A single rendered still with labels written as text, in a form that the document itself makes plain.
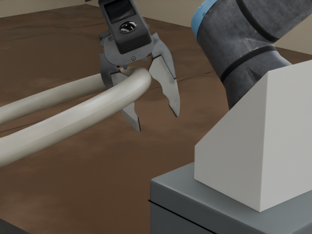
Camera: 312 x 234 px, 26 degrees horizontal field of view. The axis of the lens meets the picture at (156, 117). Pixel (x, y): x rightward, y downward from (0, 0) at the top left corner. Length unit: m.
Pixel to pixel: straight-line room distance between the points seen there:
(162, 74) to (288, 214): 0.66
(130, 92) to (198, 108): 3.84
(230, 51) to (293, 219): 0.40
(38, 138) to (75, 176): 2.94
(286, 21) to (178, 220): 0.53
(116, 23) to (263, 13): 0.69
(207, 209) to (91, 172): 2.22
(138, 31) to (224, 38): 0.72
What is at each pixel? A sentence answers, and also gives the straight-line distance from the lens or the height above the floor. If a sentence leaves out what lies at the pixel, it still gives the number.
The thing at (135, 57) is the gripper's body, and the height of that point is 1.31.
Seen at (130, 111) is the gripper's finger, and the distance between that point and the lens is 0.97.
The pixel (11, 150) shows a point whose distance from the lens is 0.76.
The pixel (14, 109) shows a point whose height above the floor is 1.17.
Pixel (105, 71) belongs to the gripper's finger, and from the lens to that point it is 0.96.
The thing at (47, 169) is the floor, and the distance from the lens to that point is 3.79.
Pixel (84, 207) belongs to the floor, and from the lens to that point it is 3.37.
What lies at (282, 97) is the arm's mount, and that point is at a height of 1.11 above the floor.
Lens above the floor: 1.57
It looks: 20 degrees down
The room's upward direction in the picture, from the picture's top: straight up
